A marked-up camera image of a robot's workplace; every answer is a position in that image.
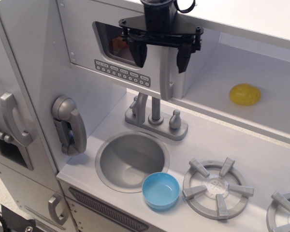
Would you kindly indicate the yellow toy lemon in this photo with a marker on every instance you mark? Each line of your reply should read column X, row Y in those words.
column 244, row 94

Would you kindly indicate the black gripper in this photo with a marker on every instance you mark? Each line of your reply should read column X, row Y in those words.
column 162, row 24

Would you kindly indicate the grey ice dispenser panel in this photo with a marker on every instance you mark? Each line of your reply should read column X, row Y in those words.
column 14, row 151

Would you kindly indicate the light blue plastic bowl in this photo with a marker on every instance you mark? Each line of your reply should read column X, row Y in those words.
column 160, row 191

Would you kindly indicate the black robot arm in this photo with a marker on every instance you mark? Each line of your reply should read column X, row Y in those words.
column 157, row 2

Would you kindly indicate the white toy kitchen unit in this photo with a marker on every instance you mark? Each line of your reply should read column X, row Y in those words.
column 244, row 41

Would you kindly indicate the silver stove burner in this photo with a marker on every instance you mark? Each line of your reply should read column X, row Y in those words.
column 216, row 189
column 278, row 213

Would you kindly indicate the silver toy telephone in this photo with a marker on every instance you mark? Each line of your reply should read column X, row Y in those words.
column 70, row 126

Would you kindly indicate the silver fridge door handle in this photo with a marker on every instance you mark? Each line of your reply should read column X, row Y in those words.
column 8, row 104

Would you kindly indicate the round silver sink basin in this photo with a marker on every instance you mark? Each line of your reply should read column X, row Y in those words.
column 125, row 160

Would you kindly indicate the silver toy faucet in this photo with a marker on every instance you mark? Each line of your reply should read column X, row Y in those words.
column 153, row 119

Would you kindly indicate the white toy microwave door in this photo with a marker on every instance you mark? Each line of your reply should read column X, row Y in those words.
column 90, row 25

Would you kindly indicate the orange toy food in microwave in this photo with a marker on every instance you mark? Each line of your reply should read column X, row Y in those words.
column 117, row 44

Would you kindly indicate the silver lower door handle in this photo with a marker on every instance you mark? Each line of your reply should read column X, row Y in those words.
column 53, row 204

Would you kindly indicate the grey oven vent panel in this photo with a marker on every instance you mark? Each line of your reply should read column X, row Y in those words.
column 109, row 212

